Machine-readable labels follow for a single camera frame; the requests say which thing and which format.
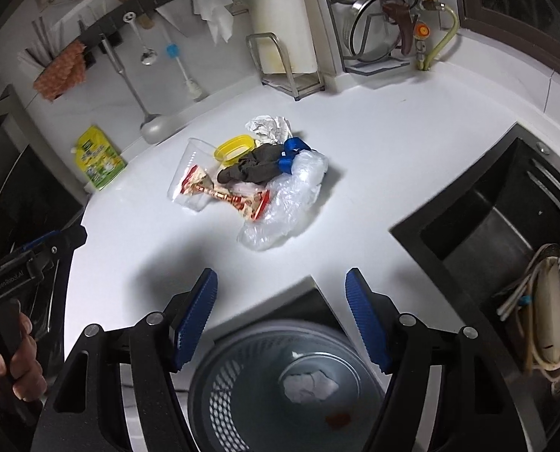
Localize white cutting board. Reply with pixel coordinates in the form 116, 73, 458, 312
251, 0, 319, 77

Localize gas valve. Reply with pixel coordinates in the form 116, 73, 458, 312
414, 0, 450, 57

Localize clear plastic bag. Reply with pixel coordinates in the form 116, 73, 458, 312
239, 148, 330, 250

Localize grey perforated trash bin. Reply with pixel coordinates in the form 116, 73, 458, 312
187, 319, 387, 452

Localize white paper wad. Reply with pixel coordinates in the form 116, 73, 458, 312
282, 370, 338, 406

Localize dark window frame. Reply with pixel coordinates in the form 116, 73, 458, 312
450, 0, 560, 83

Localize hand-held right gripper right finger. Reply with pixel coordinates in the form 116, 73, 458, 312
345, 267, 547, 452

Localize black stove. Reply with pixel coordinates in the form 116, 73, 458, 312
0, 84, 86, 387

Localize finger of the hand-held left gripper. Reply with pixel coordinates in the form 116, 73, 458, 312
34, 224, 88, 276
15, 231, 61, 254

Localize yellow gas hose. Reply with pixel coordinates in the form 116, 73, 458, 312
416, 4, 461, 72

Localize white hanging cloth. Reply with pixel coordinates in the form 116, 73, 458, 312
192, 0, 234, 46

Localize metal cutting board rack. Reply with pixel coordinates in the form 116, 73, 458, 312
245, 31, 326, 102

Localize dishes in sink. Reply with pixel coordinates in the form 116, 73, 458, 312
497, 243, 560, 394

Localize blue fabric strap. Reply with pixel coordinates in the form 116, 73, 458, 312
277, 137, 310, 175

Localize orange cloth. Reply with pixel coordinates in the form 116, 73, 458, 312
32, 40, 87, 103

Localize metal lid rack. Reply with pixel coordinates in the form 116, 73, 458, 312
326, 0, 412, 76

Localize clear plastic cup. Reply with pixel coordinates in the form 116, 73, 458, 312
167, 137, 216, 214

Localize yellow rimmed clear lid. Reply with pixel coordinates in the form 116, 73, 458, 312
213, 134, 256, 167

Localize yellow green packet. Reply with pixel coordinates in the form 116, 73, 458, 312
74, 125, 129, 192

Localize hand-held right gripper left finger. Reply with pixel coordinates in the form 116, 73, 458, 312
30, 267, 219, 452

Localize red white snack wrapper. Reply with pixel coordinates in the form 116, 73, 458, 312
180, 165, 272, 222

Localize small metal spoon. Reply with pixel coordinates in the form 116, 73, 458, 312
124, 11, 159, 67

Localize person's left hand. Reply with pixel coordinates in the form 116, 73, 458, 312
0, 312, 48, 403

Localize grey ladle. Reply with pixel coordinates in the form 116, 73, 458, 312
100, 33, 176, 145

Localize black sink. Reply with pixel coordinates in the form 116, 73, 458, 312
389, 123, 560, 452

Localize crumpled white paper ball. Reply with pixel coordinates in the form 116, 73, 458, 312
245, 115, 293, 147

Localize dark brown cloth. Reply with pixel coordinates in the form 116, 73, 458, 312
217, 144, 285, 186

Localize white bottle brush blue collar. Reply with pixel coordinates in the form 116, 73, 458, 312
164, 23, 208, 102

